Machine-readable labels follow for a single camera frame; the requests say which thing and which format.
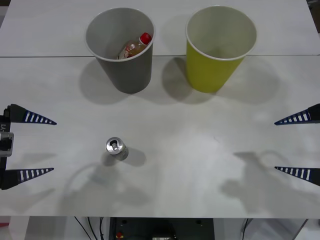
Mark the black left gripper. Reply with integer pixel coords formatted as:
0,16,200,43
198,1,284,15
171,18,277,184
0,103,57,191

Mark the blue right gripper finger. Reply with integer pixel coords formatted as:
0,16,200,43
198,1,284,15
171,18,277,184
274,165,320,187
274,103,320,126

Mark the black drink can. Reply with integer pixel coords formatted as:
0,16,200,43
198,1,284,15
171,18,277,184
105,136,130,162

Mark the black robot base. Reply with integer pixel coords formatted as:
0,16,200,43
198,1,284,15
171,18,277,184
109,217,214,240

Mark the white table leg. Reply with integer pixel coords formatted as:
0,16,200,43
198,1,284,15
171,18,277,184
8,216,30,240

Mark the grey plastic bin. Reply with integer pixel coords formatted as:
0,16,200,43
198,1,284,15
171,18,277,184
85,7,156,95

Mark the plastic bottle with red cap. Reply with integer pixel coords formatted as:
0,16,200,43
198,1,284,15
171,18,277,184
115,32,153,60

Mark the black cable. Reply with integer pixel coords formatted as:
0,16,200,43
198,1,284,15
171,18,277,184
73,216,94,240
98,216,105,240
241,218,250,240

